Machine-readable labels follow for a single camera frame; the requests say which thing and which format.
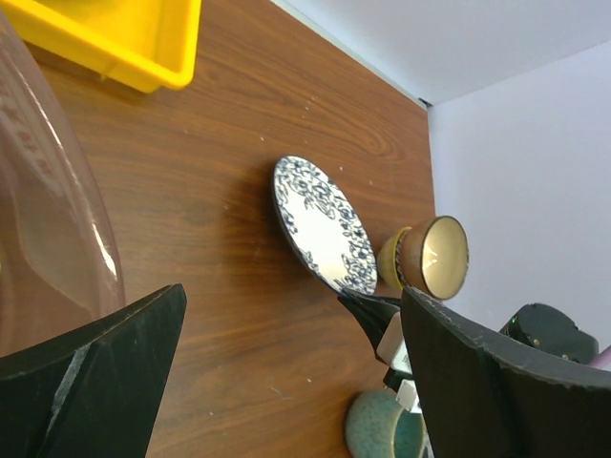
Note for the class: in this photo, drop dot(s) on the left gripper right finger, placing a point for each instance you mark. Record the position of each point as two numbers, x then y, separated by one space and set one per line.
484 394

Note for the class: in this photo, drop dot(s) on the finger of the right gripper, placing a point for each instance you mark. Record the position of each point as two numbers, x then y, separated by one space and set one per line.
379 317

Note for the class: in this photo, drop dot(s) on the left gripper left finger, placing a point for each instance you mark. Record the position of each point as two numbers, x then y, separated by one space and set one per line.
94 391

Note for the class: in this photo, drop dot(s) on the dark floral plate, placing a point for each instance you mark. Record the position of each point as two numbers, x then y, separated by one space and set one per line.
322 226

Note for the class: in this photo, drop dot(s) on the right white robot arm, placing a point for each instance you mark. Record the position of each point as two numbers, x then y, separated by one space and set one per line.
537 325

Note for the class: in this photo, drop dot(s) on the clear pink plastic bin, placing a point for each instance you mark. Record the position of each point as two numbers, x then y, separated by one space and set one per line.
60 267

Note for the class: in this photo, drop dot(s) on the cream patterned bowl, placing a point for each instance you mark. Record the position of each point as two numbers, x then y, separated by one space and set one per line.
432 256

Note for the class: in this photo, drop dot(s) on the teal ceramic mug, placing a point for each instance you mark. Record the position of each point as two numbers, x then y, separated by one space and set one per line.
377 426

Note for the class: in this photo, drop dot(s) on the yellow plastic tray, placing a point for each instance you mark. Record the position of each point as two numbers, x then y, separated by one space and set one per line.
145 45

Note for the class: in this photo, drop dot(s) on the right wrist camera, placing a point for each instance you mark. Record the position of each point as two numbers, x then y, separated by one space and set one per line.
393 352

